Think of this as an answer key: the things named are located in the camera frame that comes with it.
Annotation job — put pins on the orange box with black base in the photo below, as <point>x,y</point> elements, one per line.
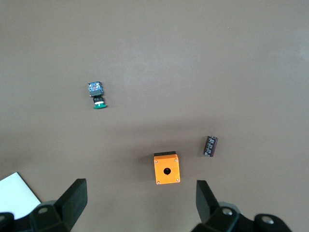
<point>160,169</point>

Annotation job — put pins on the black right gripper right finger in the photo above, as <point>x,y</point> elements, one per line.
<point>207,205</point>

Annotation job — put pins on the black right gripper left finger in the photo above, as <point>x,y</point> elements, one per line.
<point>72,203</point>

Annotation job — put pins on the dark cylindrical capacitor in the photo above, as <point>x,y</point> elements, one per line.
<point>210,146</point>

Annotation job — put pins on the green push button switch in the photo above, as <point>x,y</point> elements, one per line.
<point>95,89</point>

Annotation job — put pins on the white drawer cabinet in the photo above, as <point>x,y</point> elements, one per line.
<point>14,193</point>

